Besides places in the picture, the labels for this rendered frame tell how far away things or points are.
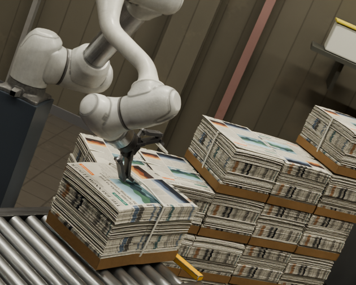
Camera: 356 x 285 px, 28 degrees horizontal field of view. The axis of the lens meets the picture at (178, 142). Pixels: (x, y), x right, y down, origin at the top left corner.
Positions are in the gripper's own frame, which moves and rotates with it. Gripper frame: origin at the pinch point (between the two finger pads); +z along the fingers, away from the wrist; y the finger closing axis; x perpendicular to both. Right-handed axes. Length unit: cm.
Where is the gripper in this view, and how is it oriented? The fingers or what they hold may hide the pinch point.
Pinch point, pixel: (150, 165)
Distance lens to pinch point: 237.2
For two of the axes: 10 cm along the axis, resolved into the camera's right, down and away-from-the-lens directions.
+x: 6.5, 4.6, -6.0
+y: -6.4, 7.6, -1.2
